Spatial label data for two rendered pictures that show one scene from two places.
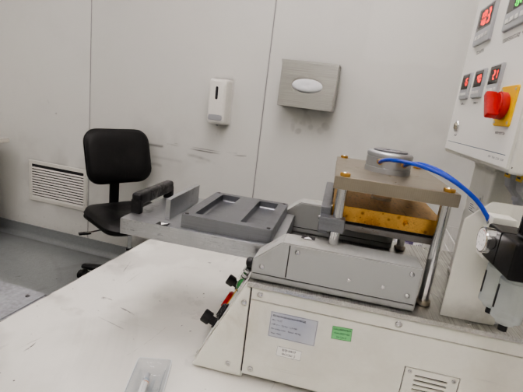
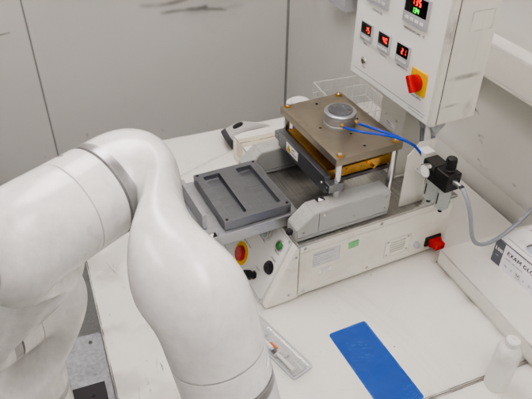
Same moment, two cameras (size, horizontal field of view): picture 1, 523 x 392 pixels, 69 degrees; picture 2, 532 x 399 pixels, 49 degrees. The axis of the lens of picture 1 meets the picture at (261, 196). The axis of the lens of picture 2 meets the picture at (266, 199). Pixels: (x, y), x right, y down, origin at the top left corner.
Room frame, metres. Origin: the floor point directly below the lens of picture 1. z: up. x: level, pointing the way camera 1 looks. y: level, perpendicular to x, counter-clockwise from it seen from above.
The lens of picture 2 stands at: (-0.20, 0.65, 1.81)
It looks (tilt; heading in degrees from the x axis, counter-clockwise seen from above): 37 degrees down; 324
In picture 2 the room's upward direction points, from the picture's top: 1 degrees clockwise
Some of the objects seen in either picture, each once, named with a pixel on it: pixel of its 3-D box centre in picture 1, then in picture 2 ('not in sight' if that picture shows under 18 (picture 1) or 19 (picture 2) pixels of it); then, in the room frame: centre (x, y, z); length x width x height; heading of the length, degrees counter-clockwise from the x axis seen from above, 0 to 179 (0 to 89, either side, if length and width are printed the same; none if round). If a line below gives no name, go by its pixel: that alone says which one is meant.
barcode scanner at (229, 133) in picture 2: not in sight; (250, 131); (1.22, -0.33, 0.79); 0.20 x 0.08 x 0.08; 76
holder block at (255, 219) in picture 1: (240, 214); (241, 192); (0.73, 0.04, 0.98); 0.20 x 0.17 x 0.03; 170
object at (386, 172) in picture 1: (403, 190); (353, 133); (0.66, -0.25, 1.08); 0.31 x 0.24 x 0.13; 170
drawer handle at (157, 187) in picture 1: (154, 195); not in sight; (0.76, 0.22, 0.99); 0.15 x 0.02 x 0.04; 170
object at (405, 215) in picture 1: (381, 195); (339, 140); (0.68, -0.22, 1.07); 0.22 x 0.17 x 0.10; 170
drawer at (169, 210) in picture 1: (216, 215); (222, 202); (0.74, 0.08, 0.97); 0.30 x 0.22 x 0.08; 80
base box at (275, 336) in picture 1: (355, 311); (331, 216); (0.67, -0.21, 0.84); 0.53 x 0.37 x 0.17; 80
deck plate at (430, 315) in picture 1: (385, 268); (343, 181); (0.68, -0.25, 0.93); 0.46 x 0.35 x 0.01; 80
